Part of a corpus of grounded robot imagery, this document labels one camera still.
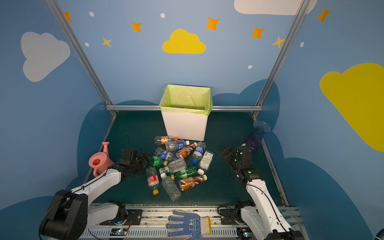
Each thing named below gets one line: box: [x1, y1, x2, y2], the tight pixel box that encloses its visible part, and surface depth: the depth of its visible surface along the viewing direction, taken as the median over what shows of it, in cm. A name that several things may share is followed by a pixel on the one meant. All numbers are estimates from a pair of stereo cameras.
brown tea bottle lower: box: [179, 174, 208, 191], surface depth 83 cm
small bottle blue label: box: [192, 141, 206, 165], surface depth 97 cm
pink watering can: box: [88, 142, 115, 178], surface depth 84 cm
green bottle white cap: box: [174, 166, 205, 180], surface depth 89 cm
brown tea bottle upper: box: [176, 142, 198, 158], surface depth 95 cm
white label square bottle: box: [199, 150, 215, 172], surface depth 94 cm
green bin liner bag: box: [159, 84, 214, 116], surface depth 98 cm
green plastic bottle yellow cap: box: [149, 156, 169, 167], surface depth 92 cm
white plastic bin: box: [161, 111, 208, 141], surface depth 93 cm
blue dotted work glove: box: [165, 209, 212, 240], surface depth 73 cm
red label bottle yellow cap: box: [146, 166, 160, 196], surface depth 84 cm
